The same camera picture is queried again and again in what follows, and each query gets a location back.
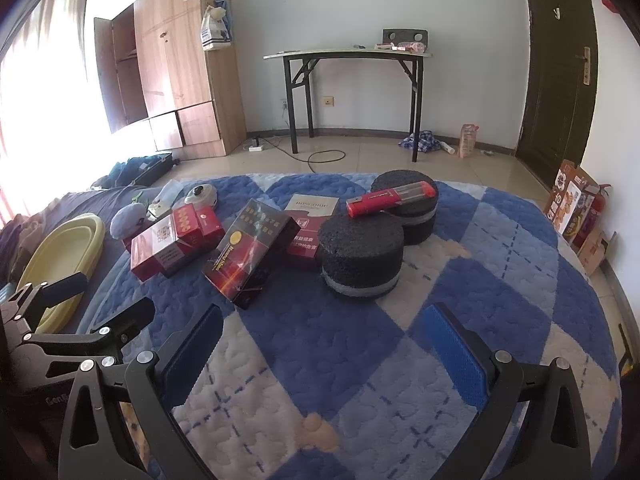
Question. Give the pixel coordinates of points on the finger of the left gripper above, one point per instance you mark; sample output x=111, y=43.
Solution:
x=108, y=338
x=29, y=302

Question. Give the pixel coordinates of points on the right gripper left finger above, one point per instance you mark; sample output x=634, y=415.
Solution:
x=153, y=383

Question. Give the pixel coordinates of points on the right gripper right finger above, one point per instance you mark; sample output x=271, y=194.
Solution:
x=552, y=442

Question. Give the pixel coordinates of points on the red white cigarette box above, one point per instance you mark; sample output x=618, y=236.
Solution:
x=167, y=245

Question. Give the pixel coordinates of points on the black foam cylinder front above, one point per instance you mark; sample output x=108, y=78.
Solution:
x=362, y=257

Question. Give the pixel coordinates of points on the black foam cylinder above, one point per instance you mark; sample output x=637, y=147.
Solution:
x=417, y=218
x=362, y=257

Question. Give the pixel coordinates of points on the beige clothes pile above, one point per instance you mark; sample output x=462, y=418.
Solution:
x=19, y=240

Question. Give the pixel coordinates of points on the yellow oval plastic basin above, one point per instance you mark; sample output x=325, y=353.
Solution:
x=74, y=246

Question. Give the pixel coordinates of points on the dark blue bedsheet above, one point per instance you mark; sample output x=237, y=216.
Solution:
x=67, y=316

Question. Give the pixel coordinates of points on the black orange gift box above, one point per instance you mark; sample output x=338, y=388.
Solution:
x=253, y=246

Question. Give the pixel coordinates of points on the blue checkered quilt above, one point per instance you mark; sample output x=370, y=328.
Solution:
x=306, y=384

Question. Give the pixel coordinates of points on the dark suitcase on floor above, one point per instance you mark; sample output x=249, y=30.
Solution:
x=137, y=171

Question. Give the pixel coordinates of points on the white round device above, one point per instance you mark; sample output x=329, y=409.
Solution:
x=202, y=195

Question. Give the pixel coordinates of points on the red fire extinguisher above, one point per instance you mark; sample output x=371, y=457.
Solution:
x=592, y=217

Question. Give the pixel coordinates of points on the red beige flat box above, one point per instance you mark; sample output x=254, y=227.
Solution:
x=309, y=212

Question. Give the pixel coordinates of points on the colourful cardboard boxes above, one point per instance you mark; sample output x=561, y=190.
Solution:
x=571, y=195

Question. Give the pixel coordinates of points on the black foam cylinder rear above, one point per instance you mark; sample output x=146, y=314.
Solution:
x=417, y=218

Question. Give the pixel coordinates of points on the wooden wardrobe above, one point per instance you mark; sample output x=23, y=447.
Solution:
x=155, y=76

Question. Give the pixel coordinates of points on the red pen case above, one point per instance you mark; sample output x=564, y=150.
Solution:
x=389, y=198

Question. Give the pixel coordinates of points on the pink snack bag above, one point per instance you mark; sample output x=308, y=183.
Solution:
x=468, y=135

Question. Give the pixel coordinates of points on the blue checkered cloth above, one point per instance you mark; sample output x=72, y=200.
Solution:
x=427, y=142

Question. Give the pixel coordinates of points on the white plastic bag hanging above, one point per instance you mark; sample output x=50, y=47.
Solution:
x=216, y=26

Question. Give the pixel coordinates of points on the black folding table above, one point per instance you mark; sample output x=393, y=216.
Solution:
x=352, y=88

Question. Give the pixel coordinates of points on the dark wooden door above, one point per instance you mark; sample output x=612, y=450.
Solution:
x=562, y=85

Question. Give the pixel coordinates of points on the black radio on table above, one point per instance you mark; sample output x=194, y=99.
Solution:
x=398, y=36

